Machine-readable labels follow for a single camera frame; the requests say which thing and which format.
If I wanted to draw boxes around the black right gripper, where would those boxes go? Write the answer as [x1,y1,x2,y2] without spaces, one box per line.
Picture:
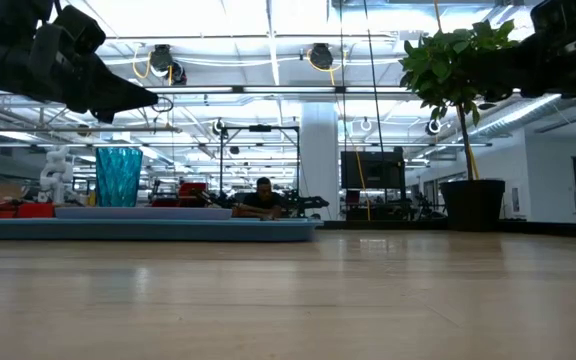
[462,0,576,104]

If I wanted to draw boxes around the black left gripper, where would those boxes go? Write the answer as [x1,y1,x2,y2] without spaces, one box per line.
[0,4,160,125]

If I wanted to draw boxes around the teal faceted plastic cup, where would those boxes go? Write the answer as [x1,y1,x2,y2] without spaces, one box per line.
[94,146,144,209]

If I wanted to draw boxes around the lavender round plate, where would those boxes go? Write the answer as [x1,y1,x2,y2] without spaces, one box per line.
[54,206,234,222]

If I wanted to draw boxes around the blue plastic tray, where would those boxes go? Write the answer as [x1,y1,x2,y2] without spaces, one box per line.
[0,216,325,244]

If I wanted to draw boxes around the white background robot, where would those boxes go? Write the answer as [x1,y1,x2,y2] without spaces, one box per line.
[39,144,75,205]

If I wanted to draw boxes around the red tool cart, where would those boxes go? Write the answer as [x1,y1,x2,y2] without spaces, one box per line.
[148,180,210,209]

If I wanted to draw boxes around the red box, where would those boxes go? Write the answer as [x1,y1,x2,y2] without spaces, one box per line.
[16,201,54,219]

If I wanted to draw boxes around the cardboard box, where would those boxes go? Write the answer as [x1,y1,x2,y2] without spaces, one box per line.
[0,182,30,202]

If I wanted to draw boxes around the green potted plant black pot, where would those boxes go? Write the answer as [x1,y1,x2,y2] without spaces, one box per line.
[398,19,520,232]

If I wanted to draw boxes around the black background monitor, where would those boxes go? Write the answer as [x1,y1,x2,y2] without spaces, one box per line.
[340,146,407,191]

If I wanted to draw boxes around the person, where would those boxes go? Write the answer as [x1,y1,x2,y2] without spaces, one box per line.
[232,176,287,221]

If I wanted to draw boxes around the white round pillar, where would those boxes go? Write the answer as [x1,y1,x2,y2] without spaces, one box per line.
[299,102,342,221]

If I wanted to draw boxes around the black ceiling cable reel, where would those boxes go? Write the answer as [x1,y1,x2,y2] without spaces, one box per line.
[148,44,188,86]
[309,42,335,71]

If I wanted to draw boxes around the black hanging cable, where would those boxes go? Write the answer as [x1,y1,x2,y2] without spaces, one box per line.
[362,0,388,190]

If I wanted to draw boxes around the black background frame rig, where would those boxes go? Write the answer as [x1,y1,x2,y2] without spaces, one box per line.
[219,124,302,201]

